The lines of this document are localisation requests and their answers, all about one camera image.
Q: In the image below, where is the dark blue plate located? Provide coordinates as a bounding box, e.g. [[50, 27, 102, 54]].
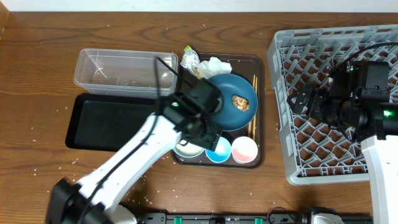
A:
[[208, 73, 258, 131]]

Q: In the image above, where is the blue cup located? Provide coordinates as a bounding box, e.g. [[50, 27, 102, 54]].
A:
[[205, 137, 231, 163]]

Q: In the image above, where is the grey dishwasher rack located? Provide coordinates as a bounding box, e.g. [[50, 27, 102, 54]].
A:
[[267, 24, 397, 185]]

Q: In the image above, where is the brown food scrap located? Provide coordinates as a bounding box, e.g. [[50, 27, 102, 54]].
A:
[[232, 95, 250, 111]]

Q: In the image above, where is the clear plastic bin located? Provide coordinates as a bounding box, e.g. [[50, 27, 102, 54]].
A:
[[74, 49, 178, 99]]

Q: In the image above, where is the light blue rice bowl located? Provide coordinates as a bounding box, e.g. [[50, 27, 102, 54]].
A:
[[174, 142, 205, 158]]

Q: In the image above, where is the wooden chopstick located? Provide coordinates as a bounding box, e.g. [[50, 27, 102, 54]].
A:
[[252, 75, 258, 141], [248, 75, 256, 138]]

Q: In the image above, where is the pink cup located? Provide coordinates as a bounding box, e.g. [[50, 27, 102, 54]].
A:
[[231, 136, 258, 164]]

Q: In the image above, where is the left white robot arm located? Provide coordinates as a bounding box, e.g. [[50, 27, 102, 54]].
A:
[[45, 114, 183, 224]]

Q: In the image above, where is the foil snack wrapper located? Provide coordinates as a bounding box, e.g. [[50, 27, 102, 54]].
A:
[[180, 45, 201, 78]]

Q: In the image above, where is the left wooden chopstick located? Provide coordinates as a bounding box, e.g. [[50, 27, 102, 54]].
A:
[[248, 75, 256, 138]]

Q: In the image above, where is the black cable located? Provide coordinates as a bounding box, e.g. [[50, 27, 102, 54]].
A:
[[331, 42, 398, 75], [77, 56, 203, 224]]

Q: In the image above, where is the right black cable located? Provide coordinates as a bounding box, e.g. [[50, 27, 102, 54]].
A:
[[331, 42, 398, 75]]

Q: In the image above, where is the left black cable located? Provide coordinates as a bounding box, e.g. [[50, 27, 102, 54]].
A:
[[77, 56, 203, 224]]

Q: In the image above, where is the black plastic tray bin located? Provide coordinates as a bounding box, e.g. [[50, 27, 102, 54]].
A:
[[65, 93, 155, 152]]

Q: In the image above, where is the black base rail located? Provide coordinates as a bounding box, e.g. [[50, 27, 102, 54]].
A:
[[137, 207, 374, 224]]

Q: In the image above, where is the brown serving tray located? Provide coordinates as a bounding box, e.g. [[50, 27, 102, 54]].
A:
[[171, 53, 266, 169]]

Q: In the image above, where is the right wooden chopstick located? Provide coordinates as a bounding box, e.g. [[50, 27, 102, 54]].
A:
[[252, 75, 258, 141]]

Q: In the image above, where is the white napkin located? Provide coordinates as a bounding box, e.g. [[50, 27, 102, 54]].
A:
[[194, 57, 232, 79]]

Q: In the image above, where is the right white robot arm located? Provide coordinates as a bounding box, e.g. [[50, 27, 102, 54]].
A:
[[287, 86, 397, 223]]

